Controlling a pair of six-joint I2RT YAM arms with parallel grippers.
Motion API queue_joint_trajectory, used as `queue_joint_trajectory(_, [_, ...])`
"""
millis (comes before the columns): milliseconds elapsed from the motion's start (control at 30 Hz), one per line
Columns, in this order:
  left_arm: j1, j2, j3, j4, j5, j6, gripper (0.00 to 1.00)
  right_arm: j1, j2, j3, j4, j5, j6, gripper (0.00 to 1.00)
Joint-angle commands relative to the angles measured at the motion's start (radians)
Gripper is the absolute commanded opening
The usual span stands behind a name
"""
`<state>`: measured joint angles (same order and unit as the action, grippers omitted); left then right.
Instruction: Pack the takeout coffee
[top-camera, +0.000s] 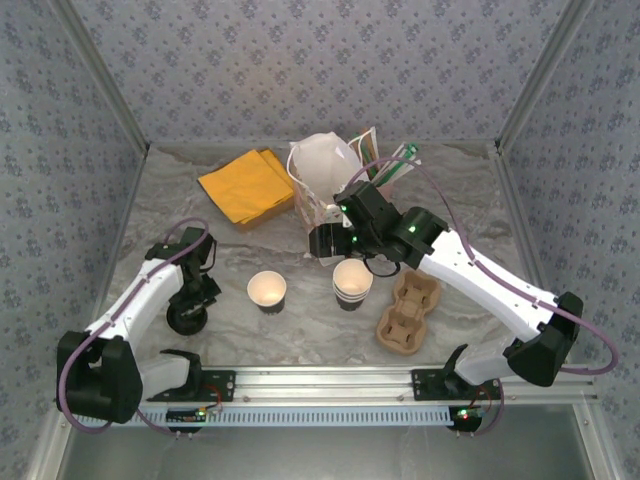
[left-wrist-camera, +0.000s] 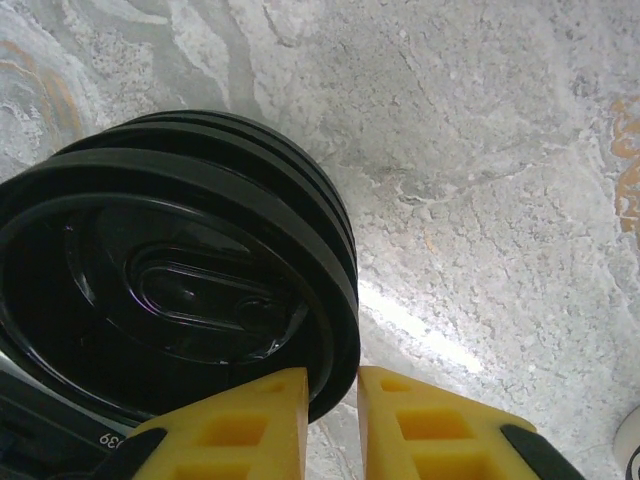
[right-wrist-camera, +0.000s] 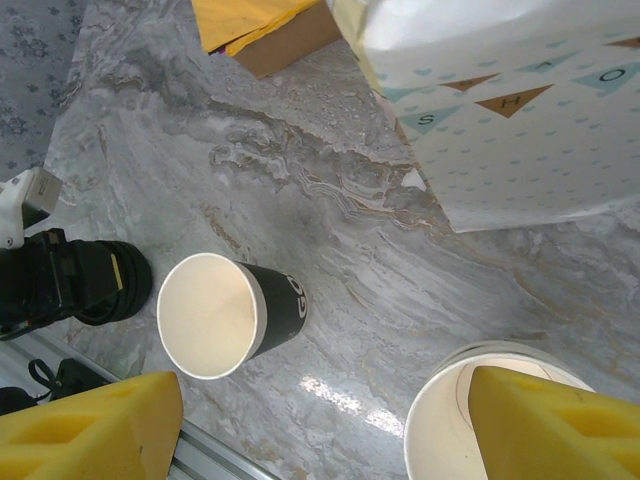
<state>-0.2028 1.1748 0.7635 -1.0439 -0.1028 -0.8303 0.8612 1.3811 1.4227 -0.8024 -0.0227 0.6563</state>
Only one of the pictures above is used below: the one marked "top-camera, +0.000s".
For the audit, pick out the aluminium side rail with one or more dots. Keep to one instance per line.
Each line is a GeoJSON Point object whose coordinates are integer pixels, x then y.
{"type": "Point", "coordinates": [525, 225]}

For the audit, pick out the aluminium frame post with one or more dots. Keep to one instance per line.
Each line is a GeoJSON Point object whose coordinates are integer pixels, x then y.
{"type": "Point", "coordinates": [540, 75]}
{"type": "Point", "coordinates": [102, 75]}

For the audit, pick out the cartoon animal paper bag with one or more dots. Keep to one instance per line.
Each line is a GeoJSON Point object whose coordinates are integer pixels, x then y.
{"type": "Point", "coordinates": [320, 165]}

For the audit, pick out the white wrapped straw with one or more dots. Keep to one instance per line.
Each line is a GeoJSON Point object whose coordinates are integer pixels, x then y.
{"type": "Point", "coordinates": [361, 135]}
{"type": "Point", "coordinates": [395, 155]}
{"type": "Point", "coordinates": [406, 171]}

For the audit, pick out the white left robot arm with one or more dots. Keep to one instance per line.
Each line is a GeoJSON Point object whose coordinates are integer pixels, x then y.
{"type": "Point", "coordinates": [150, 295]}

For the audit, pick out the aluminium back rail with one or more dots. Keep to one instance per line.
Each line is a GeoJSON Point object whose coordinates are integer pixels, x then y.
{"type": "Point", "coordinates": [175, 144]}

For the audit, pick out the yellow paper napkin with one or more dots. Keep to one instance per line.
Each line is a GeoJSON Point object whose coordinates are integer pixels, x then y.
{"type": "Point", "coordinates": [245, 187]}
{"type": "Point", "coordinates": [274, 159]}

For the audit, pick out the pink straw holder cup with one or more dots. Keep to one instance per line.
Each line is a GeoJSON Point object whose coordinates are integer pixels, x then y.
{"type": "Point", "coordinates": [387, 189]}

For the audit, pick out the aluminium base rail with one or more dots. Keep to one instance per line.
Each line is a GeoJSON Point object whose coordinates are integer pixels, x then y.
{"type": "Point", "coordinates": [325, 385]}

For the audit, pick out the small circuit board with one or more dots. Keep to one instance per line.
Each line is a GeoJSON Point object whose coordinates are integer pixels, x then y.
{"type": "Point", "coordinates": [182, 416]}
{"type": "Point", "coordinates": [465, 415]}

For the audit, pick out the green drinking straw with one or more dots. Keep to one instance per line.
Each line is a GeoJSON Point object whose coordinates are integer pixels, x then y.
{"type": "Point", "coordinates": [364, 152]}

